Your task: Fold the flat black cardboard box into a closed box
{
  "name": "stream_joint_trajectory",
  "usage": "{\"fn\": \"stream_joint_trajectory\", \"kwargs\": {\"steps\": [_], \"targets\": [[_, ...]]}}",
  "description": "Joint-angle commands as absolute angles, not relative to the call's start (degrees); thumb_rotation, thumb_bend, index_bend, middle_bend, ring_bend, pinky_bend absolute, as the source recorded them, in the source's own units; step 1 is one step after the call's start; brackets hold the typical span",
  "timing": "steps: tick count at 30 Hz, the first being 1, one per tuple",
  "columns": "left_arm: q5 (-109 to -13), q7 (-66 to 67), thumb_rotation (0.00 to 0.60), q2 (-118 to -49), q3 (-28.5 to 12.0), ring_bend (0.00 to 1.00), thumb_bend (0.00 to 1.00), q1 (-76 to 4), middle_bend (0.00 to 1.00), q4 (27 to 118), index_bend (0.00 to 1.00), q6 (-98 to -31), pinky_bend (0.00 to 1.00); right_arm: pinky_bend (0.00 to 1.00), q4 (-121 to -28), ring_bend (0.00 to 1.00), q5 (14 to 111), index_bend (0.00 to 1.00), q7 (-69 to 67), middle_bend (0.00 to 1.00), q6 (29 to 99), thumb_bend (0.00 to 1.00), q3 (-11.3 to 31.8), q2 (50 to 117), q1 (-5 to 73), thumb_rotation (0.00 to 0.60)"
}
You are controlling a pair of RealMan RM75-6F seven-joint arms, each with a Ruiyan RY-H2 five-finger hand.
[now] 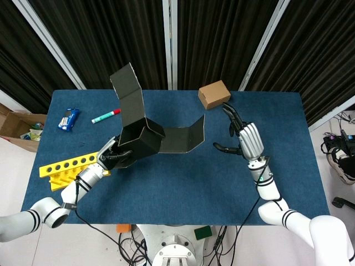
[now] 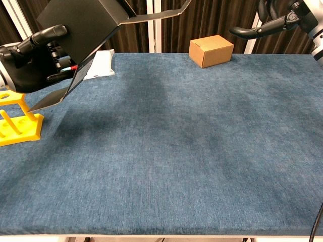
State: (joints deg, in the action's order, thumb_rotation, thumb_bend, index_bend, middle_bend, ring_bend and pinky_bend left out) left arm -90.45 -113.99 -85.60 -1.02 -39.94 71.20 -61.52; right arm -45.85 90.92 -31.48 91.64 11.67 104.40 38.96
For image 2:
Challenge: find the black paper box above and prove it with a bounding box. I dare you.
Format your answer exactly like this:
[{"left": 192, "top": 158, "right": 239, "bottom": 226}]
[{"left": 27, "top": 0, "right": 193, "bottom": 113}]

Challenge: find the white aluminium frame post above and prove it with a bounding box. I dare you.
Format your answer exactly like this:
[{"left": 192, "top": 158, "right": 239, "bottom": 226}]
[
  {"left": 146, "top": 0, "right": 162, "bottom": 53},
  {"left": 1, "top": 0, "right": 34, "bottom": 41},
  {"left": 243, "top": 11, "right": 263, "bottom": 54}
]

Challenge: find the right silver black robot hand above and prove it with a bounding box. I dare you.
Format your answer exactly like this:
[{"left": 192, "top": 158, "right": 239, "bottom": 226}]
[{"left": 229, "top": 0, "right": 320, "bottom": 40}]

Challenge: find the white plastic packet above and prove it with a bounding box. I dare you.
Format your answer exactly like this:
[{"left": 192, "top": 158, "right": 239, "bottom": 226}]
[{"left": 83, "top": 49, "right": 116, "bottom": 81}]

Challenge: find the yellow test tube rack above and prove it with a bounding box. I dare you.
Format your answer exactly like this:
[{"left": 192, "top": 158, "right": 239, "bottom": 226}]
[{"left": 0, "top": 90, "right": 45, "bottom": 147}]

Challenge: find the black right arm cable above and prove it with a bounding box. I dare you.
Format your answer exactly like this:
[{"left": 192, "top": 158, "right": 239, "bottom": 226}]
[{"left": 309, "top": 201, "right": 323, "bottom": 242}]

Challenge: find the blue table mat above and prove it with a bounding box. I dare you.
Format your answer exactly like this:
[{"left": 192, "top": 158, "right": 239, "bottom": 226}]
[{"left": 0, "top": 52, "right": 323, "bottom": 239}]

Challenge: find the brown cardboard box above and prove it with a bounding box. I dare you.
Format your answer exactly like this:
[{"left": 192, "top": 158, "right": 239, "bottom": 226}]
[{"left": 188, "top": 35, "right": 234, "bottom": 69}]

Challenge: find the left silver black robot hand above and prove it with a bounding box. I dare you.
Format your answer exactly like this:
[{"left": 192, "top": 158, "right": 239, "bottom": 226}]
[{"left": 0, "top": 24, "right": 77, "bottom": 94}]

